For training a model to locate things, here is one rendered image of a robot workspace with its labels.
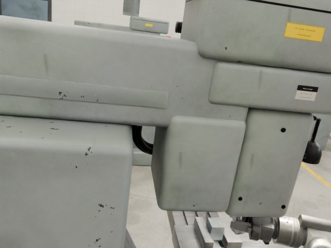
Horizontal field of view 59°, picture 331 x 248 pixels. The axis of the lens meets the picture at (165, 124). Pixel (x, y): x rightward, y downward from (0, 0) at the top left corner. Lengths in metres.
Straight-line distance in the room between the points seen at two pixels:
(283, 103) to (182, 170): 0.28
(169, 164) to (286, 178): 0.32
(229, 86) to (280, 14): 0.18
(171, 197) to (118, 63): 0.35
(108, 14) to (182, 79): 6.64
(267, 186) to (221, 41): 0.41
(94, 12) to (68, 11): 0.58
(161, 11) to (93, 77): 6.69
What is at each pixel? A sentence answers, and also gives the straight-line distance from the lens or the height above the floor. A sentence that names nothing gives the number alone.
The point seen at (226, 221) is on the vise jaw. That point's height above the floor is 1.07.
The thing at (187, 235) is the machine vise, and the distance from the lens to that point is 1.22.
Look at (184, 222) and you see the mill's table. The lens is 1.42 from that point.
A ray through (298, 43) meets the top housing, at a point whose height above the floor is 1.79.
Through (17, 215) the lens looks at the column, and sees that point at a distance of 0.65.
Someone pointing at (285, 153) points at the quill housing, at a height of 1.52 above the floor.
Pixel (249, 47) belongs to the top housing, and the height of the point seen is 1.76.
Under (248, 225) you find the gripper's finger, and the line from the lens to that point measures 0.97.
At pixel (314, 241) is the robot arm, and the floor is 1.26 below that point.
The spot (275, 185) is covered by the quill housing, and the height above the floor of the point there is 1.42.
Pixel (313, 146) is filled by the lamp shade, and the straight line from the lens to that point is 0.98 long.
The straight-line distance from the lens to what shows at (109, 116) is 0.65.
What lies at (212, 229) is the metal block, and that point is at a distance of 1.18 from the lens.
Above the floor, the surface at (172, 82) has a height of 1.67.
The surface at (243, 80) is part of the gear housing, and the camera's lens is 0.67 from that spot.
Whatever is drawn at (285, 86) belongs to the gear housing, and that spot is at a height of 1.69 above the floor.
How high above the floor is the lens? 1.78
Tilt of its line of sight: 18 degrees down
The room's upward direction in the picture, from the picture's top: 8 degrees clockwise
